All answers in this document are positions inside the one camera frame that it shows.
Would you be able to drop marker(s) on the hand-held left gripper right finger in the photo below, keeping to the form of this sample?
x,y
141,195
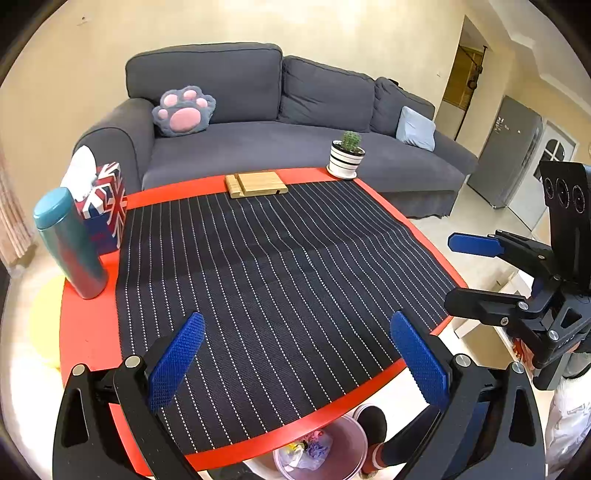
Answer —
x,y
420,364

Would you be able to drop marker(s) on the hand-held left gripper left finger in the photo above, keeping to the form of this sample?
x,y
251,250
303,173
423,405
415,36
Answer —
x,y
178,360

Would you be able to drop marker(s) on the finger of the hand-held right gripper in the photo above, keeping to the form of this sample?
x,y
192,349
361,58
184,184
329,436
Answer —
x,y
480,304
475,243

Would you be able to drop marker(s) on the pink plastic bin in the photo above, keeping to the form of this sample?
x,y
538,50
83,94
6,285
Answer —
x,y
341,438

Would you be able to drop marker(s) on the purple paper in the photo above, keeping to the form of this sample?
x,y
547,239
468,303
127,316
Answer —
x,y
318,450

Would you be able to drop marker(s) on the person's right forearm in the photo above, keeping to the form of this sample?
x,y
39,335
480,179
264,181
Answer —
x,y
568,415

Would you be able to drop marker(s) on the person's right hand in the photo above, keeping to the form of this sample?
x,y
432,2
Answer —
x,y
522,351

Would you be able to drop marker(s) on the person's right shoe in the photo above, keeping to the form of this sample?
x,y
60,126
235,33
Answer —
x,y
371,422

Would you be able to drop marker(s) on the person's right leg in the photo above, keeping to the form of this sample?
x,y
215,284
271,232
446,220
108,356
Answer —
x,y
406,443

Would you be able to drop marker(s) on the grey refrigerator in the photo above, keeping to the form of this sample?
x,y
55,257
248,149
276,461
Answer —
x,y
508,152

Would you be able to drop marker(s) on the white door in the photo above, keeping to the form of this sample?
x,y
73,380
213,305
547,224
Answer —
x,y
561,138

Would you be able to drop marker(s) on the light blue cushion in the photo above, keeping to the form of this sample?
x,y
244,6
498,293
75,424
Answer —
x,y
415,129

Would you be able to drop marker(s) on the black striped table mat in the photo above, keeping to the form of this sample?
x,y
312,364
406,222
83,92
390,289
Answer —
x,y
277,277

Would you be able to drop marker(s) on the yellow stool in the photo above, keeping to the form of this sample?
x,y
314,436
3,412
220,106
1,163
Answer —
x,y
44,332

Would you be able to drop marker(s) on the teal tumbler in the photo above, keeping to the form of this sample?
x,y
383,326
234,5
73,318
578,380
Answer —
x,y
69,249

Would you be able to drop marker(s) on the potted cactus striped pot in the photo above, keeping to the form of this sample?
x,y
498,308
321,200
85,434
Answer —
x,y
345,159

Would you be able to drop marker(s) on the brown wooden door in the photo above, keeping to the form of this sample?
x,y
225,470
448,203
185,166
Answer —
x,y
461,78

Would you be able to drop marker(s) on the flag print tissue box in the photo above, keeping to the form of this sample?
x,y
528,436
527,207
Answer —
x,y
106,203

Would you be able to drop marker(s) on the wooden phone stand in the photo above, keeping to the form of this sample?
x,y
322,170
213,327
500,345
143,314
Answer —
x,y
258,183

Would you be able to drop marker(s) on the white tissue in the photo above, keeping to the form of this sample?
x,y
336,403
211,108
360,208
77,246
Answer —
x,y
78,175

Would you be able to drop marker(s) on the beige patterned curtain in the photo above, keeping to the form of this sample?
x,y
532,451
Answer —
x,y
14,221

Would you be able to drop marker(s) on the dark grey sofa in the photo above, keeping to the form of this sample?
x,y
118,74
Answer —
x,y
277,147

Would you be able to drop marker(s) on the grey pink paw cushion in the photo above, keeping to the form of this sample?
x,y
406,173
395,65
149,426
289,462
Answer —
x,y
184,115

